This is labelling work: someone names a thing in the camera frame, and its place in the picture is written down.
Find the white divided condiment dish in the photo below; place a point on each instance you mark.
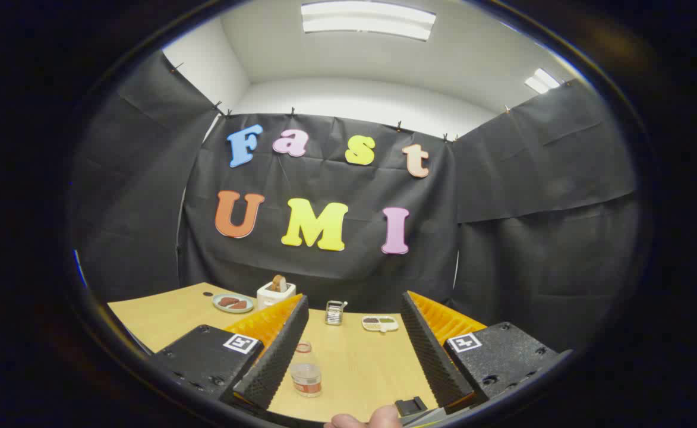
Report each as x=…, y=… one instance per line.
x=380, y=323

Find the white toaster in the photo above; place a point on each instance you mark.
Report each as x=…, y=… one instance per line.
x=274, y=295

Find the clear plastic juice bottle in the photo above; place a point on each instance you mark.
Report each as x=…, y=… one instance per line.
x=306, y=374

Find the brown bread slice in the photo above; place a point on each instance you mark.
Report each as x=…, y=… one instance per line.
x=278, y=282

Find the wooden table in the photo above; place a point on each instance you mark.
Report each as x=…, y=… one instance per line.
x=360, y=362

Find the reddish brown meat slice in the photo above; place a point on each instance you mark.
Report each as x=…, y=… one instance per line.
x=239, y=305
x=226, y=301

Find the large ceiling light panel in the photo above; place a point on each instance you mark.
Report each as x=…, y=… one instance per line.
x=366, y=19

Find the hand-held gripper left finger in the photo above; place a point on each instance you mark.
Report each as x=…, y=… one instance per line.
x=277, y=362

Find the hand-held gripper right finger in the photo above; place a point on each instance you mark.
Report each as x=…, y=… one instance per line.
x=434, y=356

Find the pale green plate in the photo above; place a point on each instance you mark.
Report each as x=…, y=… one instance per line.
x=233, y=310

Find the small ceiling light panel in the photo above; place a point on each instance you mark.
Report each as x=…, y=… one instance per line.
x=542, y=81

